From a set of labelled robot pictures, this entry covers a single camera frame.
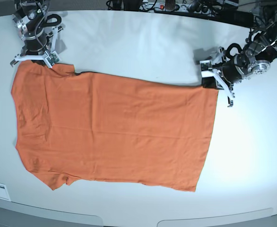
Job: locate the white power strip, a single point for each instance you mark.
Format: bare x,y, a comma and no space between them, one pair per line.
182,6

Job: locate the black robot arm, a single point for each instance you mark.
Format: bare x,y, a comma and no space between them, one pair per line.
260,50
30,14

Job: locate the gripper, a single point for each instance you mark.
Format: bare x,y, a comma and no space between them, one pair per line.
231,68
38,46

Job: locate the orange T-shirt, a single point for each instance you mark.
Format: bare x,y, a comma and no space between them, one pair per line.
100,127

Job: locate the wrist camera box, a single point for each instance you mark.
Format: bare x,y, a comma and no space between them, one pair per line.
206,69
51,59

